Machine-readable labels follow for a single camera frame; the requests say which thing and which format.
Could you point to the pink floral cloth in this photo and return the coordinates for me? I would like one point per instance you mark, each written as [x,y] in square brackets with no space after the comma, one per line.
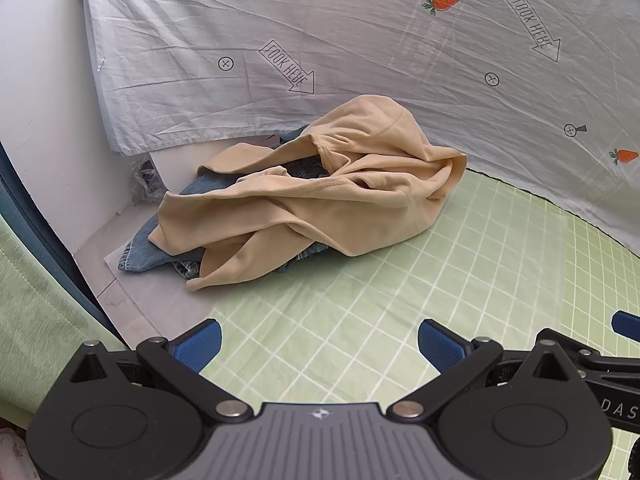
[12,452]

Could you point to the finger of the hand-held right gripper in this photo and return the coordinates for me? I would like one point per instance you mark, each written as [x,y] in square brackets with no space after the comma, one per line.
[627,323]

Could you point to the teal curtain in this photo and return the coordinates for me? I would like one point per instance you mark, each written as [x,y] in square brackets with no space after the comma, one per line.
[30,210]

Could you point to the clear plastic bag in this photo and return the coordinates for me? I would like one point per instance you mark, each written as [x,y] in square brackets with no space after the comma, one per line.
[145,180]

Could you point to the blue jeans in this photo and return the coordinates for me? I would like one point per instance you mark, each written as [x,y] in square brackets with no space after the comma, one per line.
[145,250]

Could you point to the grey printed bed sheet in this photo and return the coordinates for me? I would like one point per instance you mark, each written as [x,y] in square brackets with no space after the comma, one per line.
[350,35]

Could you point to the beige hoodie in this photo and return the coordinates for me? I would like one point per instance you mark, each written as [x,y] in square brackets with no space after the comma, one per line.
[350,210]

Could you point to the green fleece blanket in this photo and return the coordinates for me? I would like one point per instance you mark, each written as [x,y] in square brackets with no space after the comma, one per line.
[40,300]

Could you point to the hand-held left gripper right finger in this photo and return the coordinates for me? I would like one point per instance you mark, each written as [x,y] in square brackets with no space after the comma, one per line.
[442,346]

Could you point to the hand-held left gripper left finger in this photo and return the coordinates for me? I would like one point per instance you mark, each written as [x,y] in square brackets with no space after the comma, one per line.
[200,344]

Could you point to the green checked sheet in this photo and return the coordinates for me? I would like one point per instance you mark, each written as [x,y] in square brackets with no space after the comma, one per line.
[450,260]

